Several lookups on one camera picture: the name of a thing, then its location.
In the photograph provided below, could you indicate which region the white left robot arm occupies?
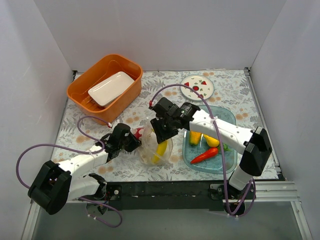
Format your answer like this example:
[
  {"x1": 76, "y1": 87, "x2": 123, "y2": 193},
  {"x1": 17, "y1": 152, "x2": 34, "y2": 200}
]
[{"x1": 27, "y1": 123, "x2": 142, "y2": 215}]

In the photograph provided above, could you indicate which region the yellow fake food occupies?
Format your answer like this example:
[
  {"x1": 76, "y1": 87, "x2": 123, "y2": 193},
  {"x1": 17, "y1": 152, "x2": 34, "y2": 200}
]
[{"x1": 151, "y1": 140, "x2": 168, "y2": 164}]

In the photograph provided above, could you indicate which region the polka dot zip top bag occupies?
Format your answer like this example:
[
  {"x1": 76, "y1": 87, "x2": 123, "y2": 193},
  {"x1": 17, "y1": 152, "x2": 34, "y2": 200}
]
[{"x1": 137, "y1": 125, "x2": 173, "y2": 166}]

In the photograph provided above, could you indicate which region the yellow orange fake mango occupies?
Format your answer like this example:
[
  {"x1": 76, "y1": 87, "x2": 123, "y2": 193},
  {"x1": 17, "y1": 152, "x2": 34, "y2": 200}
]
[{"x1": 189, "y1": 131, "x2": 202, "y2": 146}]

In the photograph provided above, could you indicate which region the round watermelon pattern plate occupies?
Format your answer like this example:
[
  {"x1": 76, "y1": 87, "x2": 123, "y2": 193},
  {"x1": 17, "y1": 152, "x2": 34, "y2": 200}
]
[{"x1": 180, "y1": 74, "x2": 215, "y2": 101}]

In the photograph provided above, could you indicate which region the orange plastic bin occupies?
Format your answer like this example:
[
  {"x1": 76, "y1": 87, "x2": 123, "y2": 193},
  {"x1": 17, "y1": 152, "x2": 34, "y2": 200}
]
[{"x1": 67, "y1": 54, "x2": 143, "y2": 125}]

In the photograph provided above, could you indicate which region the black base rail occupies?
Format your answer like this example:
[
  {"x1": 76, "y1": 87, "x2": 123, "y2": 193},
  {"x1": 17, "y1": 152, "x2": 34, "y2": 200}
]
[{"x1": 97, "y1": 180, "x2": 227, "y2": 211}]

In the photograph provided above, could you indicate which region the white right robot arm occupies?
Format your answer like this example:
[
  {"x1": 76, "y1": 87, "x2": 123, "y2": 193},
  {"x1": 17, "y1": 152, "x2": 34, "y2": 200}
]
[{"x1": 149, "y1": 97, "x2": 273, "y2": 199}]

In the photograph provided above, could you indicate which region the clear teal plastic tray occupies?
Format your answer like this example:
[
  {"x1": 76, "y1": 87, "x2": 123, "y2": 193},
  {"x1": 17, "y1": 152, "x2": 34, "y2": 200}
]
[{"x1": 182, "y1": 106, "x2": 238, "y2": 175}]

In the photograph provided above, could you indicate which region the white rectangular dish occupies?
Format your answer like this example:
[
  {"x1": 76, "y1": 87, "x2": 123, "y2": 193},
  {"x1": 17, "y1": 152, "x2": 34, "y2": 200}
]
[{"x1": 88, "y1": 71, "x2": 135, "y2": 107}]

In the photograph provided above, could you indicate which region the fake carrot with green leaves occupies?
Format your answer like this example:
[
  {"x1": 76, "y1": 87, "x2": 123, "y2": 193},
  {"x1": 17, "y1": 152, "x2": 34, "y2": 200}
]
[{"x1": 190, "y1": 144, "x2": 231, "y2": 165}]

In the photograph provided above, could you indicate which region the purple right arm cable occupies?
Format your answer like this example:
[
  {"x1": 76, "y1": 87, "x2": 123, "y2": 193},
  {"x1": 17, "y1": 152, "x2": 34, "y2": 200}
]
[{"x1": 148, "y1": 83, "x2": 257, "y2": 217}]

